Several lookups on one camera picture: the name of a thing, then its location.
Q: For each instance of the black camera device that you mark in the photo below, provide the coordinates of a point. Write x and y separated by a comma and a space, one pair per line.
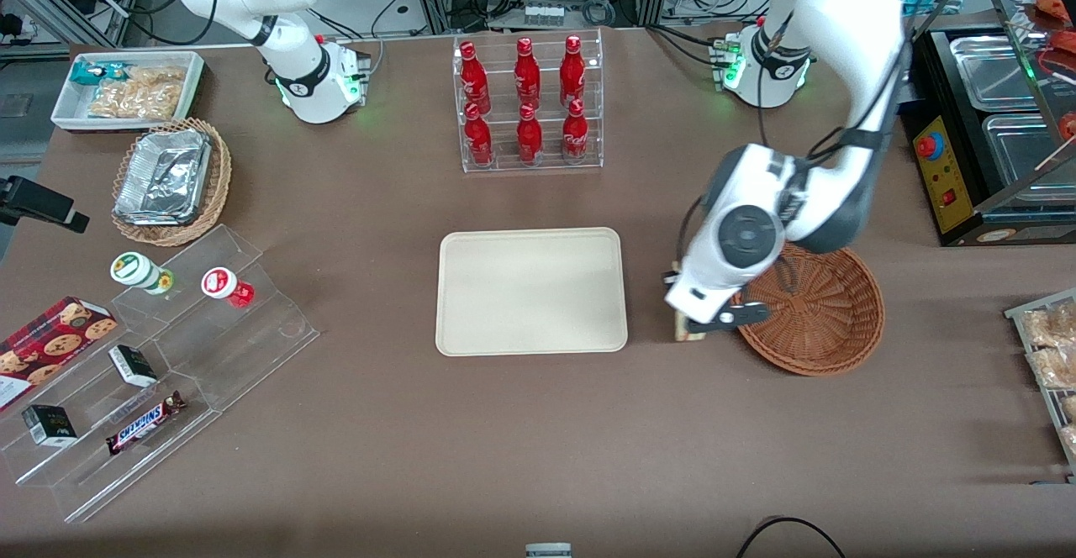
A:
34, 201

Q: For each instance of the small black box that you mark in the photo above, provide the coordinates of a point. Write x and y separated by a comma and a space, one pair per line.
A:
133, 365
49, 425

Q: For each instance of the white rectangular snack bin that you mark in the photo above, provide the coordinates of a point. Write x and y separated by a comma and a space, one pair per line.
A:
67, 108

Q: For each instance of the white power strip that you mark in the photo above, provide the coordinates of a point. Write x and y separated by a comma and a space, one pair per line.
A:
542, 13

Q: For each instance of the steel warmer pan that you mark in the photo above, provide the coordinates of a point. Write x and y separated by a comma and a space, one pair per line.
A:
1021, 150
992, 71

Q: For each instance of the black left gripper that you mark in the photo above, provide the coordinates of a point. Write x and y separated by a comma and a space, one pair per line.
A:
668, 274

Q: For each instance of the brown wicker basket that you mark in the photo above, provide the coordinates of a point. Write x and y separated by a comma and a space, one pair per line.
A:
824, 323

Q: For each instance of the clear acrylic bottle rack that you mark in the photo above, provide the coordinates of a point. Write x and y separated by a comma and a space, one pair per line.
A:
588, 62

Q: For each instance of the red cookie box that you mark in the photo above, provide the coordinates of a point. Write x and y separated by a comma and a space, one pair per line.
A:
50, 344

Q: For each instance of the tray of wrapped bread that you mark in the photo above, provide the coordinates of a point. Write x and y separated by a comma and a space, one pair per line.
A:
1019, 312

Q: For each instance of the beige plastic tray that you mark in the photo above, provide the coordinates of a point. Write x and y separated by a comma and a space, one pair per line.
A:
531, 292

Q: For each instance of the bagged bread pastry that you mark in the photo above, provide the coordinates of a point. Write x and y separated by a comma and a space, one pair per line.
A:
1059, 369
1070, 407
1055, 327
1071, 439

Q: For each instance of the green lid yogurt cup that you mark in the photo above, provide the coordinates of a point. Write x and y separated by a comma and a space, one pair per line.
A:
134, 270

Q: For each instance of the snickers chocolate bar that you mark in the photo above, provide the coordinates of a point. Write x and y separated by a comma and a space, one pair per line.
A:
143, 423

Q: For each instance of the clear bag of crackers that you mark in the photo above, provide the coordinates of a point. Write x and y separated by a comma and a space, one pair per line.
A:
160, 75
134, 102

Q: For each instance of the small grey box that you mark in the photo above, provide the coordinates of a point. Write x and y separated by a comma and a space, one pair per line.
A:
548, 551

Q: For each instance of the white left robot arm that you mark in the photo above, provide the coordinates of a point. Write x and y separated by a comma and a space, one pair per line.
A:
849, 37

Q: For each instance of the red cola bottle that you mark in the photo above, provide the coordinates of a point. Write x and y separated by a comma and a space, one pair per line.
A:
530, 138
527, 75
575, 134
478, 139
572, 71
473, 79

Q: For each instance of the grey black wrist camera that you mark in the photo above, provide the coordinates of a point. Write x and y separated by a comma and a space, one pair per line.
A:
744, 316

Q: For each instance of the triangle sandwich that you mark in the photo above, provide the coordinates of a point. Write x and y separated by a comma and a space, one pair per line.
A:
689, 337

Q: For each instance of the red food piece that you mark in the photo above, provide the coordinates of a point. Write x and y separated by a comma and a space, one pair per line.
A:
1055, 3
1063, 41

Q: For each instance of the black food warmer cabinet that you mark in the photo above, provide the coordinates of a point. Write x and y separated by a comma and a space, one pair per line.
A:
967, 213

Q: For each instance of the teal snack packet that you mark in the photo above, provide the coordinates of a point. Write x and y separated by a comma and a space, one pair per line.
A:
88, 71

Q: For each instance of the clear acrylic step riser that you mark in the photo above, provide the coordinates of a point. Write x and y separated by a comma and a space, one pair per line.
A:
252, 348
84, 491

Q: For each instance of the stack of foil trays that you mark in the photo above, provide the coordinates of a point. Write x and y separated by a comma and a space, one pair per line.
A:
160, 176

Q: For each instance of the light wicker basket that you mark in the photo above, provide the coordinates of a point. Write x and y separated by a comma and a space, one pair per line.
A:
220, 171

